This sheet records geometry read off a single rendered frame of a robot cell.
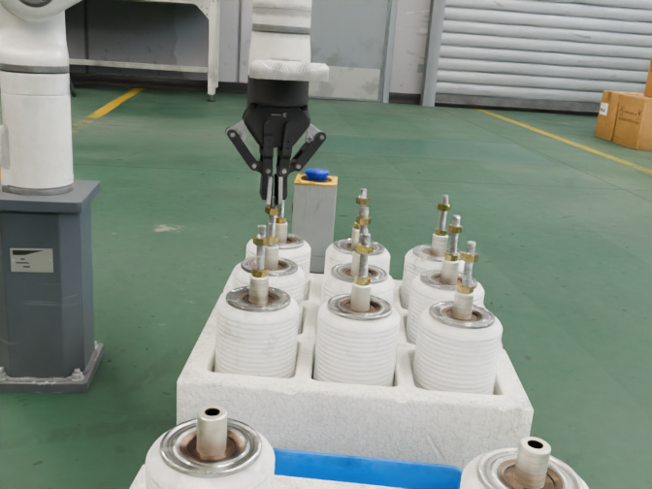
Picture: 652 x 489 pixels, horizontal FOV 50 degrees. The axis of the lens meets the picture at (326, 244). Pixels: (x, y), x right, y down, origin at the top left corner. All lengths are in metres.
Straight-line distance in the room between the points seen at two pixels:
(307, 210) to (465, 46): 5.11
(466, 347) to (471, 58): 5.51
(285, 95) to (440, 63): 5.32
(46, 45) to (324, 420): 0.65
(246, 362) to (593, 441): 0.57
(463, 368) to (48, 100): 0.66
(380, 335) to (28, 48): 0.62
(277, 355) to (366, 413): 0.12
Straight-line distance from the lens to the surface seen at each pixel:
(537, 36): 6.41
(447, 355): 0.80
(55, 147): 1.08
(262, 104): 0.86
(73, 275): 1.11
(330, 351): 0.80
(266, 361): 0.81
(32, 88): 1.07
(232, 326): 0.80
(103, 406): 1.12
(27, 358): 1.16
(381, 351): 0.80
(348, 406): 0.79
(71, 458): 1.02
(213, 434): 0.54
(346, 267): 0.95
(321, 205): 1.17
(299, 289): 0.92
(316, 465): 0.80
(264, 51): 0.85
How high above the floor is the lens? 0.56
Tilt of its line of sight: 17 degrees down
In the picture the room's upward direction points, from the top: 4 degrees clockwise
